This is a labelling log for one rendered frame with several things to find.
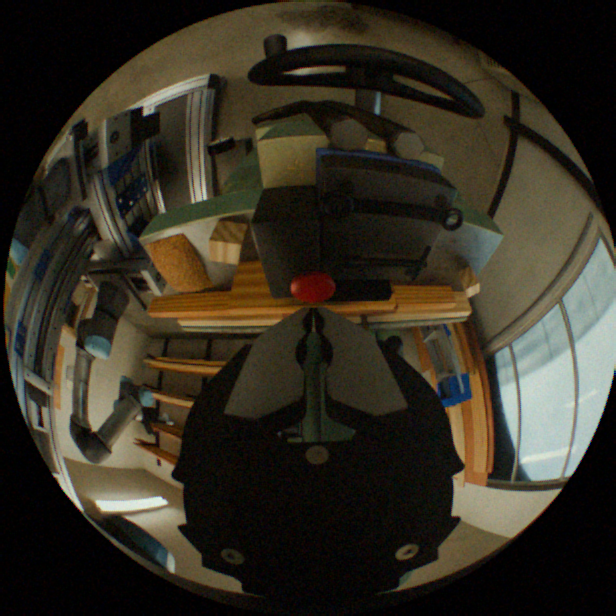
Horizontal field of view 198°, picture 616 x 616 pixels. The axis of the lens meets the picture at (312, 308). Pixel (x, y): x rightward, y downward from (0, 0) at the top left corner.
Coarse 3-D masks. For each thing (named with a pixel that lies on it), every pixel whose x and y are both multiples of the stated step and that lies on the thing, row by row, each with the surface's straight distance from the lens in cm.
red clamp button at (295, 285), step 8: (312, 272) 13; (296, 280) 13; (304, 280) 13; (312, 280) 13; (320, 280) 13; (328, 280) 13; (296, 288) 14; (304, 288) 13; (312, 288) 13; (320, 288) 13; (328, 288) 14; (296, 296) 14; (304, 296) 14; (312, 296) 14; (320, 296) 14; (328, 296) 14
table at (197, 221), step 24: (240, 192) 30; (168, 216) 34; (192, 216) 29; (216, 216) 26; (240, 216) 25; (456, 216) 32; (480, 216) 39; (144, 240) 35; (192, 240) 30; (456, 240) 34; (480, 240) 37; (216, 264) 32; (432, 264) 36; (456, 264) 39; (480, 264) 43; (216, 288) 37; (456, 288) 46
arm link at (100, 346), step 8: (96, 312) 75; (88, 320) 82; (96, 320) 74; (104, 320) 73; (112, 320) 74; (88, 328) 76; (96, 328) 73; (104, 328) 72; (112, 328) 74; (88, 336) 74; (96, 336) 72; (104, 336) 72; (112, 336) 75; (88, 344) 73; (96, 344) 72; (104, 344) 72; (96, 352) 74; (104, 352) 73
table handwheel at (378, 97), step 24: (312, 48) 18; (336, 48) 17; (360, 48) 17; (264, 72) 22; (336, 72) 33; (360, 72) 28; (384, 72) 22; (408, 72) 17; (432, 72) 18; (360, 96) 29; (408, 96) 41; (432, 96) 39; (456, 96) 20
